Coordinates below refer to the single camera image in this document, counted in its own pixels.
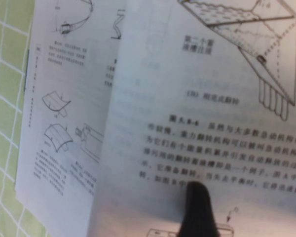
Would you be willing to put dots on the book with diagrams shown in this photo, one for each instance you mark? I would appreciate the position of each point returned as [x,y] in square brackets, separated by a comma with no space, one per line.
[187,98]

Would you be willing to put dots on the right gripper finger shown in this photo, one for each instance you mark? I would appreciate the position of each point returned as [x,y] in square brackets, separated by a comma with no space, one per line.
[198,212]

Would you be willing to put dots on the green checked tablecloth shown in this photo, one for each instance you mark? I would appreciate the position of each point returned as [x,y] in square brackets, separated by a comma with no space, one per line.
[5,123]

